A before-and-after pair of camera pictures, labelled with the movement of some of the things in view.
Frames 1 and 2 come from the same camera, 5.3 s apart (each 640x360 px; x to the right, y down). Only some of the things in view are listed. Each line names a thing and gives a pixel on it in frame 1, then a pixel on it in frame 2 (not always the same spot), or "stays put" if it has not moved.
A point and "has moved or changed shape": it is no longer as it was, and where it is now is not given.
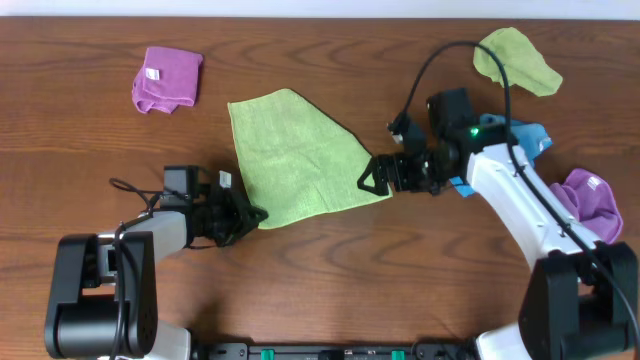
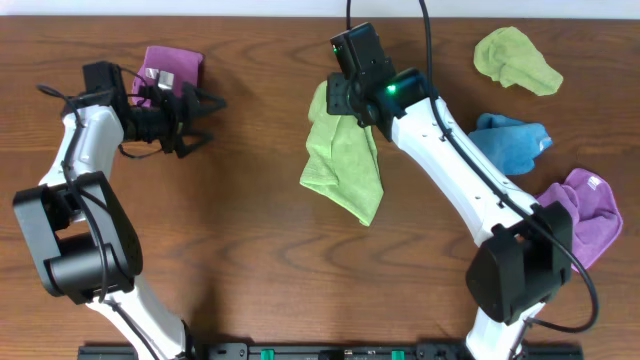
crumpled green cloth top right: [521, 59] stays put
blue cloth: [530, 137] stays put
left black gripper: [240, 207] → [180, 126]
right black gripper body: [422, 172] → [341, 95]
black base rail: [335, 351] stays put
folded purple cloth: [168, 78] stays put
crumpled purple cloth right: [591, 199] stays put
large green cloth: [296, 159] has moved or changed shape
